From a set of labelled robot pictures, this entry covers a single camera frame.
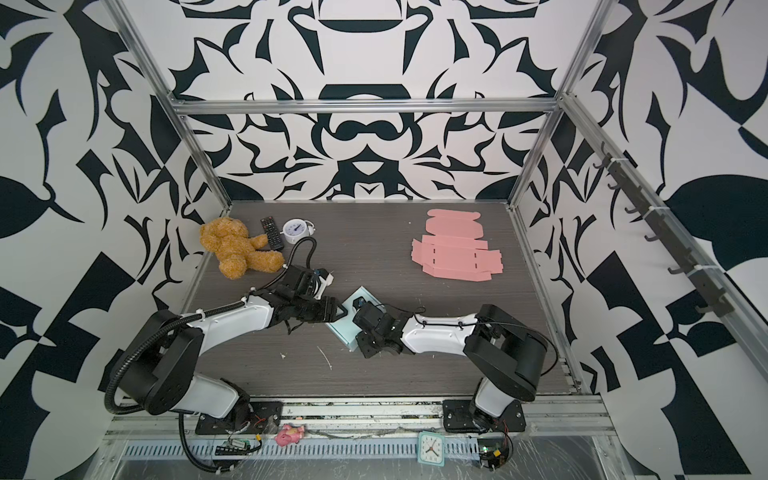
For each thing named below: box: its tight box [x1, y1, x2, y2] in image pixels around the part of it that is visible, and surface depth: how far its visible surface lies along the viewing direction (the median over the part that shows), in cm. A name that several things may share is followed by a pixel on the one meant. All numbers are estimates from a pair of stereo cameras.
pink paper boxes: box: [411, 209, 503, 282], surface depth 109 cm
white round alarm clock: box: [280, 218, 316, 244], surface depth 110 cm
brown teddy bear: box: [200, 217, 285, 280], surface depth 98 cm
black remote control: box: [260, 216, 285, 251], surface depth 110 cm
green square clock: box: [418, 431, 445, 467], surface depth 70 cm
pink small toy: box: [274, 424, 305, 447], surface depth 71 cm
